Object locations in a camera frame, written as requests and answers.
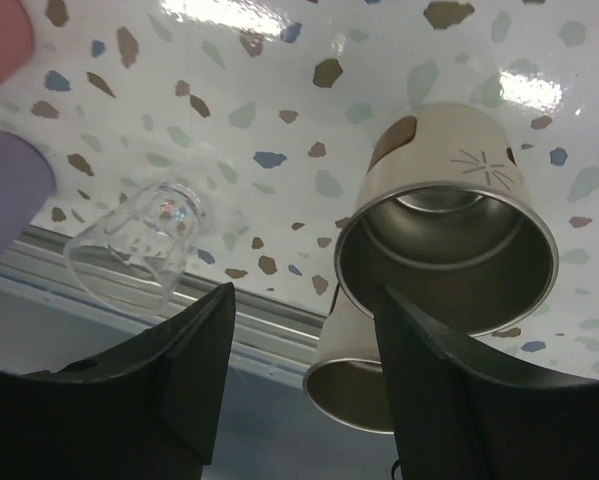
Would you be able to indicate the small clear glass cup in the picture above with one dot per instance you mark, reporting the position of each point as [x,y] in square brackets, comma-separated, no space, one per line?
[132,258]

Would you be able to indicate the coral red plastic cup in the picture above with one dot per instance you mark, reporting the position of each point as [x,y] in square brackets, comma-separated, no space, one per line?
[16,38]

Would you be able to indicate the steel cup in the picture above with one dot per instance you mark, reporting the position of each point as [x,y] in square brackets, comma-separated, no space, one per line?
[345,380]
[444,218]

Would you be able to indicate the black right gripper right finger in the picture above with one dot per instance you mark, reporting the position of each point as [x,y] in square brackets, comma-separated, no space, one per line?
[463,410]

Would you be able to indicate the lilac plastic cup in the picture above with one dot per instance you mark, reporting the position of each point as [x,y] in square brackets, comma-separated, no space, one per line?
[26,183]

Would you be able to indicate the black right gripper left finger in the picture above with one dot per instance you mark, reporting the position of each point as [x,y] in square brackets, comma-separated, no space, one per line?
[147,408]

